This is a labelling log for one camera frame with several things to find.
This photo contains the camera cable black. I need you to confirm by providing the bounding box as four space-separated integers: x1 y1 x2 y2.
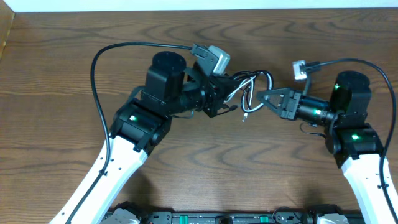
64 42 192 223
303 58 397 223

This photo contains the white usb cable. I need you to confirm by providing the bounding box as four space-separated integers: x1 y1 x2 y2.
224 72 273 123

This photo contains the right camera cable black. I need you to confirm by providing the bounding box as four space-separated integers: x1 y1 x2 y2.
303 58 397 223

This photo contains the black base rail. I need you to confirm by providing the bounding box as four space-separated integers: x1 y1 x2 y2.
101 202 365 224

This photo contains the black usb cable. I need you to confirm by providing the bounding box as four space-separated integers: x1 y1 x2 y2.
217 69 274 116

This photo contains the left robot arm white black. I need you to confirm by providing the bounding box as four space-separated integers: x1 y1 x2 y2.
51 46 238 223

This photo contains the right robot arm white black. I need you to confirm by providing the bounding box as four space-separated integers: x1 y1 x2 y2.
256 71 397 223

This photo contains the left camera cable black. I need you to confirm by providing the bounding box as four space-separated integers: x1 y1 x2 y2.
64 42 192 223

